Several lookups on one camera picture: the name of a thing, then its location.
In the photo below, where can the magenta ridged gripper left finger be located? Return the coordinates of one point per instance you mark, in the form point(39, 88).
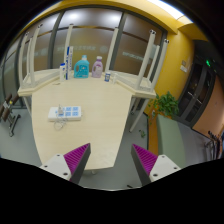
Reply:
point(69, 166)

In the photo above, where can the blue detergent bottle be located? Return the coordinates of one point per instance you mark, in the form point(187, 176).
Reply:
point(81, 68)

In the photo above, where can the upturned white table right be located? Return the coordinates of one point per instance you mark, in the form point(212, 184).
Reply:
point(141, 87)

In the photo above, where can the purple detergent bottle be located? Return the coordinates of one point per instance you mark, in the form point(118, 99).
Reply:
point(97, 68)

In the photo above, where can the white power strip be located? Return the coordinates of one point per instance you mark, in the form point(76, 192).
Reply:
point(70, 113)

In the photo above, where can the upturned white table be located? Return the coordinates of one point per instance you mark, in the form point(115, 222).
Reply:
point(141, 87)
point(33, 79)

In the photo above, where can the upturned white table left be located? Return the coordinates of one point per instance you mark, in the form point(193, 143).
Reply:
point(33, 79)

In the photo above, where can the green potted plant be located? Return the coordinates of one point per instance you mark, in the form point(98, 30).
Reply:
point(165, 105)

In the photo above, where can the small blue white can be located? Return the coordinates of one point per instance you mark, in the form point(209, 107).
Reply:
point(107, 76)

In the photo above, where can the dark double door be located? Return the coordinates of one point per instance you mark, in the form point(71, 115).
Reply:
point(195, 95)

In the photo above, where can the brown chair at left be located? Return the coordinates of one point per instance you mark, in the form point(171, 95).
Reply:
point(6, 113)

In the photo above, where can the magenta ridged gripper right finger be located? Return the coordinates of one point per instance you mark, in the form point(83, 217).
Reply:
point(151, 167)

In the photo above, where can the tall blue white box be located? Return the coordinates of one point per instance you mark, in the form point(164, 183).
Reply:
point(69, 57)

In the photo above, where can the small white bottle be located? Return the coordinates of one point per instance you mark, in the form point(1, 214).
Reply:
point(62, 72)

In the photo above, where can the white charger plug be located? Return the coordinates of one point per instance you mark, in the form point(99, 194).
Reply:
point(60, 110)

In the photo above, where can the small clear bottle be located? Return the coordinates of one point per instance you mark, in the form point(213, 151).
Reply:
point(114, 78)

